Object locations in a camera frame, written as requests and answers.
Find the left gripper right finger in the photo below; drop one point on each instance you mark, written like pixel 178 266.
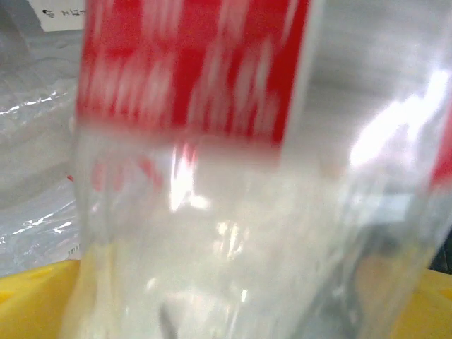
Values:
pixel 434 310

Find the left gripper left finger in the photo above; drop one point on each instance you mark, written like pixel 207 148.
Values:
pixel 31 303

